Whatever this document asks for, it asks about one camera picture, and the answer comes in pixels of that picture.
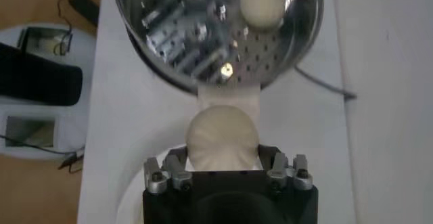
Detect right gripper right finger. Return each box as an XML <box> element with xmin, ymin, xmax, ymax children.
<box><xmin>256</xmin><ymin>143</ymin><xmax>315</xmax><ymax>192</ymax></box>

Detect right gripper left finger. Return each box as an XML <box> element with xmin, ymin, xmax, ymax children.
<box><xmin>143</xmin><ymin>145</ymin><xmax>194</xmax><ymax>195</ymax></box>

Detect white steamed baozi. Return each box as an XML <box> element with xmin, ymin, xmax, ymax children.
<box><xmin>240</xmin><ymin>0</ymin><xmax>287</xmax><ymax>30</ymax></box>
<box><xmin>185</xmin><ymin>105</ymin><xmax>260</xmax><ymax>172</ymax></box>

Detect black cooker power cord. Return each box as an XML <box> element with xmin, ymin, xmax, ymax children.
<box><xmin>293</xmin><ymin>65</ymin><xmax>358</xmax><ymax>101</ymax></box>

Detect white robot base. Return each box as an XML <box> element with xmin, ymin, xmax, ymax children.
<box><xmin>0</xmin><ymin>22</ymin><xmax>97</xmax><ymax>161</ymax></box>

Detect black floor power brick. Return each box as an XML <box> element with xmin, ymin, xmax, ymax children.
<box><xmin>67</xmin><ymin>0</ymin><xmax>101</xmax><ymax>27</ymax></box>

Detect black robot body part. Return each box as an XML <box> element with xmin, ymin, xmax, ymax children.
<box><xmin>0</xmin><ymin>42</ymin><xmax>84</xmax><ymax>107</ymax></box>

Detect white round plate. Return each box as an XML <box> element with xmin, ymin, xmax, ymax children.
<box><xmin>114</xmin><ymin>143</ymin><xmax>190</xmax><ymax>224</ymax></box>

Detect stainless steel steamer basket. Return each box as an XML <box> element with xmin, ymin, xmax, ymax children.
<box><xmin>111</xmin><ymin>0</ymin><xmax>325</xmax><ymax>94</ymax></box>

